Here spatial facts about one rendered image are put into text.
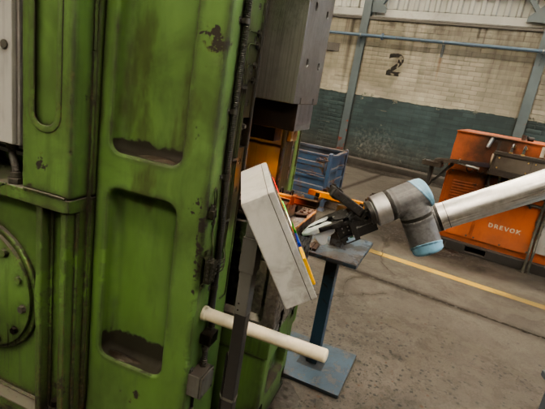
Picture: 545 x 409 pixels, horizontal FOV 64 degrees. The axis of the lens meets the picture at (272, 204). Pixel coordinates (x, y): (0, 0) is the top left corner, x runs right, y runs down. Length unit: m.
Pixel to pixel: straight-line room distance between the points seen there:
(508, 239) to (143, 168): 4.19
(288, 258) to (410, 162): 8.31
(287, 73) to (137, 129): 0.53
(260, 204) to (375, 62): 8.63
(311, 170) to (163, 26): 4.10
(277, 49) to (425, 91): 7.76
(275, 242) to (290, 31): 0.78
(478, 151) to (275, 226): 4.14
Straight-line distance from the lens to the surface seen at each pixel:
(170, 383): 1.71
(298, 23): 1.51
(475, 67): 9.09
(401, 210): 1.26
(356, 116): 9.53
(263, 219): 0.95
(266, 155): 1.97
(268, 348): 1.80
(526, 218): 5.02
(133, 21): 1.55
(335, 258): 2.03
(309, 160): 5.39
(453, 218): 1.43
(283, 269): 1.00
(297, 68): 1.49
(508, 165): 4.81
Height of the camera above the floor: 1.42
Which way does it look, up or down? 16 degrees down
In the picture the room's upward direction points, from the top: 9 degrees clockwise
